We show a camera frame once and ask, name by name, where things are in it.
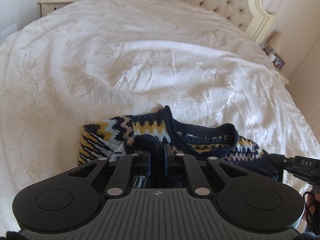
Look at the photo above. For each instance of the cream left nightstand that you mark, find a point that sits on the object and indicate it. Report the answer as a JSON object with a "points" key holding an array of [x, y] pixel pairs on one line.
{"points": [[48, 6]]}

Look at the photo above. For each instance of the navy yellow patterned knit sweater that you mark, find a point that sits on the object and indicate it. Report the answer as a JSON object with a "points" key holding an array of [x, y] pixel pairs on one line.
{"points": [[115, 137]]}

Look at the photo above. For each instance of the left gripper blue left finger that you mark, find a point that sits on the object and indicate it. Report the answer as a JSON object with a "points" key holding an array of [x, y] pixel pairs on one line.
{"points": [[146, 163]]}

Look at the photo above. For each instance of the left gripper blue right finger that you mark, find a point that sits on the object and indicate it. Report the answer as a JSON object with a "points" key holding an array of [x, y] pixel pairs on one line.
{"points": [[169, 160]]}

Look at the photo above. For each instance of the person right hand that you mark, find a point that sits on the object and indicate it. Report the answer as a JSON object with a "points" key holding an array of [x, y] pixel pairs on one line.
{"points": [[312, 211]]}

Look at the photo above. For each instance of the cream right nightstand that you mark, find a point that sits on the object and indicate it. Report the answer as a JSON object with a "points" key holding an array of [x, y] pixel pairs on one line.
{"points": [[284, 80]]}

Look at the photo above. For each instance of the brown photo frame right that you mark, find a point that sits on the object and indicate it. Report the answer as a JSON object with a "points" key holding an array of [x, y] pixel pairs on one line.
{"points": [[278, 62]]}

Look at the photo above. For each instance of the cream nightstand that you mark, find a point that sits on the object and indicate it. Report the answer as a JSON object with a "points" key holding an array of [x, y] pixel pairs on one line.
{"points": [[284, 80], [48, 6]]}

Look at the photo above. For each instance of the white floral duvet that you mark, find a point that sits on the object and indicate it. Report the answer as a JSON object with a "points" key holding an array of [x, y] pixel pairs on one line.
{"points": [[97, 59]]}

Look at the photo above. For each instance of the right white table lamp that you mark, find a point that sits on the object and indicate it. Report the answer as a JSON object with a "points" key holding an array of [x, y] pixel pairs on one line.
{"points": [[275, 44]]}

